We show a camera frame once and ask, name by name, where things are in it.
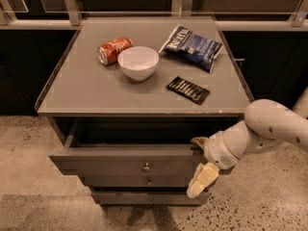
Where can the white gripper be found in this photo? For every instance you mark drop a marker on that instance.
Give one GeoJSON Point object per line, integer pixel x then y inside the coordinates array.
{"type": "Point", "coordinates": [217, 153]}

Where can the grey top drawer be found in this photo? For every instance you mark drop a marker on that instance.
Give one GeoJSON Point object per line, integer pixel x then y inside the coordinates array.
{"type": "Point", "coordinates": [120, 146]}

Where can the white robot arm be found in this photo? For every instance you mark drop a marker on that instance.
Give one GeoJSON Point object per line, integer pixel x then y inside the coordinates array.
{"type": "Point", "coordinates": [266, 123]}

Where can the grey drawer cabinet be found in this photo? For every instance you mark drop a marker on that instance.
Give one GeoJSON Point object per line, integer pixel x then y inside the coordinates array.
{"type": "Point", "coordinates": [81, 87]}

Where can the grey middle drawer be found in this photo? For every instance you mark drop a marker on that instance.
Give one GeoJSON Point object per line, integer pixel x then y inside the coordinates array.
{"type": "Point", "coordinates": [136, 181]}

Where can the black snack bar wrapper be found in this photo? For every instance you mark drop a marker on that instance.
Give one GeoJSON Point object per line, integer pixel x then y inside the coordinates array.
{"type": "Point", "coordinates": [189, 90]}

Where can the blue chips bag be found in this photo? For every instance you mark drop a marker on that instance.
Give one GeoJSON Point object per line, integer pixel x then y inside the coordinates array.
{"type": "Point", "coordinates": [197, 49]}

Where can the white ceramic bowl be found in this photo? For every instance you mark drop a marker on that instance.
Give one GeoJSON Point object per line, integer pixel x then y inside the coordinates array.
{"type": "Point", "coordinates": [138, 62]}

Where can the red soda can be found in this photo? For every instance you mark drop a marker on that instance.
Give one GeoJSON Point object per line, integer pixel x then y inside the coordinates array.
{"type": "Point", "coordinates": [109, 51]}

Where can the metal railing frame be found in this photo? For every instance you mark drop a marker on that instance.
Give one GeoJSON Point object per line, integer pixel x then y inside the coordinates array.
{"type": "Point", "coordinates": [225, 14]}

